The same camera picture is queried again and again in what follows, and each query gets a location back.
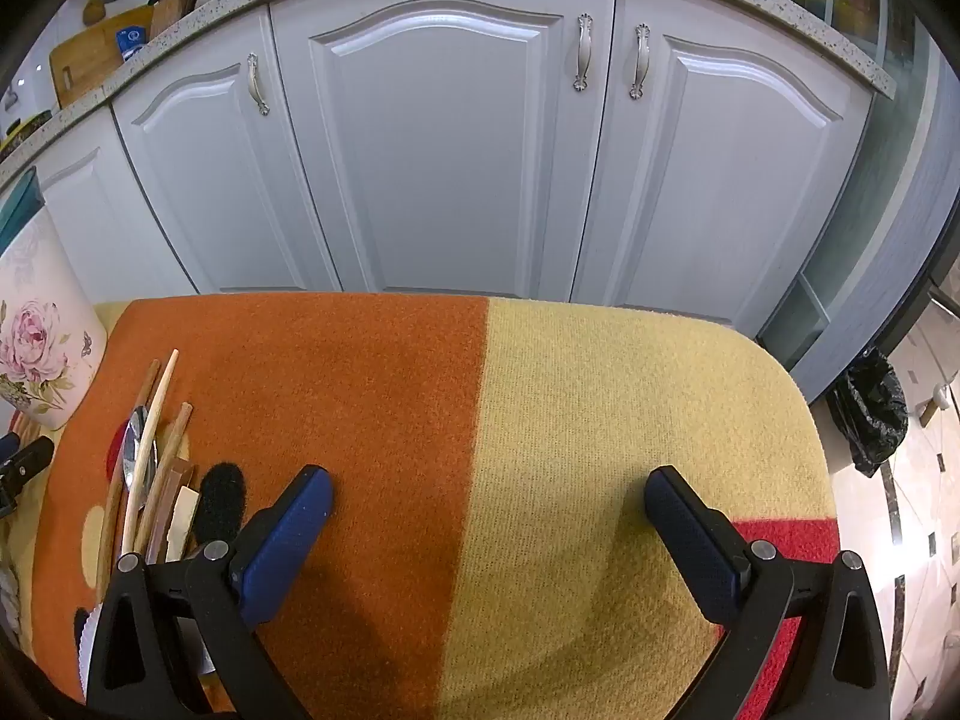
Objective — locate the long light wooden chopstick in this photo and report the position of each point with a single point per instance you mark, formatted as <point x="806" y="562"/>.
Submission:
<point x="154" y="435"/>

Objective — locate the wooden knife block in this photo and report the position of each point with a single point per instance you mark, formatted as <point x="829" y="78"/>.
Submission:
<point x="174" y="11"/>

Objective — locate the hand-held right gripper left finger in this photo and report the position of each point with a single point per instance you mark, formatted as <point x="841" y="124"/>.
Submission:
<point x="296" y="540"/>

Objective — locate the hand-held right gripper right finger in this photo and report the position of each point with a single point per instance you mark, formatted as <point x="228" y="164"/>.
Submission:
<point x="690" y="540"/>

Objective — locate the black trash bag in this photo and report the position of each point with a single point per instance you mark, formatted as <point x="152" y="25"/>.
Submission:
<point x="870" y="412"/>

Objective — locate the orange and yellow printed blanket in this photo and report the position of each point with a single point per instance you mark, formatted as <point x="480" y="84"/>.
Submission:
<point x="465" y="480"/>

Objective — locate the white cabinet door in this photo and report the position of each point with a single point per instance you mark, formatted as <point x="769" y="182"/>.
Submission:
<point x="442" y="142"/>
<point x="217" y="187"/>
<point x="97" y="217"/>
<point x="720" y="180"/>

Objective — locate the brown wooden chopstick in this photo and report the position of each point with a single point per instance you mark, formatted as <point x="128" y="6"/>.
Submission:
<point x="124" y="465"/>
<point x="169" y="450"/>

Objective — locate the dark brown wooden utensil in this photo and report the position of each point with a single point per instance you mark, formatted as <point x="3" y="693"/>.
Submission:
<point x="171" y="502"/>

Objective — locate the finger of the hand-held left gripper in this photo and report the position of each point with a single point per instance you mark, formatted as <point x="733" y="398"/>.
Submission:
<point x="26" y="461"/>

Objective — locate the wooden spatula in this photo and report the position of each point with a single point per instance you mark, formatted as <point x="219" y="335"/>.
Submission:
<point x="93" y="7"/>

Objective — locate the metal spoon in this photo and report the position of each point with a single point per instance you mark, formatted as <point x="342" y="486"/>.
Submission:
<point x="139" y="442"/>

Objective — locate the white floral utensil holder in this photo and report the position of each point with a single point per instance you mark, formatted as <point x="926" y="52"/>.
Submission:
<point x="41" y="315"/>

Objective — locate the cream flat utensil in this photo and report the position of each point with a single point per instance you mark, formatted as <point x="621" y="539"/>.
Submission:
<point x="182" y="521"/>

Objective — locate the wooden cutting board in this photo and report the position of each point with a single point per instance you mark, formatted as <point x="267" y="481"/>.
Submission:
<point x="90" y="60"/>

